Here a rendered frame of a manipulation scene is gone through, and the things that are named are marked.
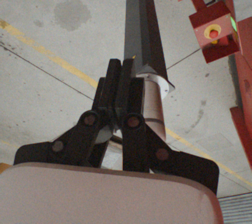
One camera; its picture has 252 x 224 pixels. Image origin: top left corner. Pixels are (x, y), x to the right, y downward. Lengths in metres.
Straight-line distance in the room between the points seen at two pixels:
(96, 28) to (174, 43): 0.73
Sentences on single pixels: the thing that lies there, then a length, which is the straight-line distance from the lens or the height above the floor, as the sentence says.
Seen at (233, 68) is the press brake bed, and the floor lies 0.05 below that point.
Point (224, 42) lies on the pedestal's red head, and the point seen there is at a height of 0.74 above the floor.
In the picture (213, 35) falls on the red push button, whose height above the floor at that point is 0.81.
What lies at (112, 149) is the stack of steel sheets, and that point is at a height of 0.20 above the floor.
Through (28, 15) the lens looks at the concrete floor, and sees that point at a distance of 1.93.
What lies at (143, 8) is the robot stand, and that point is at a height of 0.48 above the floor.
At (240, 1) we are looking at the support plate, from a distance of 0.66.
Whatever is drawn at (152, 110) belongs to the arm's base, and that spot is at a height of 1.15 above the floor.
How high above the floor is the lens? 1.54
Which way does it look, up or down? 40 degrees down
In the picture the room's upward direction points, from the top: 179 degrees counter-clockwise
